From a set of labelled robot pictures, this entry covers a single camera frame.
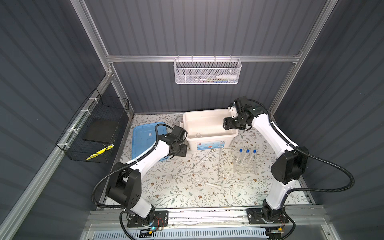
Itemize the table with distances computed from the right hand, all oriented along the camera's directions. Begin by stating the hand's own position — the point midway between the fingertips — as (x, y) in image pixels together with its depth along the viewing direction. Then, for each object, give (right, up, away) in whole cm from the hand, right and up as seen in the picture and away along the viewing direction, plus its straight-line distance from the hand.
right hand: (230, 126), depth 87 cm
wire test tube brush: (-6, -23, +7) cm, 25 cm away
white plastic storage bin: (-13, -4, +24) cm, 28 cm away
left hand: (-29, -15, +1) cm, 33 cm away
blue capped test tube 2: (+8, -14, -6) cm, 17 cm away
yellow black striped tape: (-63, -12, -21) cm, 67 cm away
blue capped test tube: (+17, -22, +7) cm, 29 cm away
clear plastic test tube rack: (+10, -23, +5) cm, 26 cm away
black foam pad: (-68, -3, -13) cm, 69 cm away
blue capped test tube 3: (+4, -25, +2) cm, 26 cm away
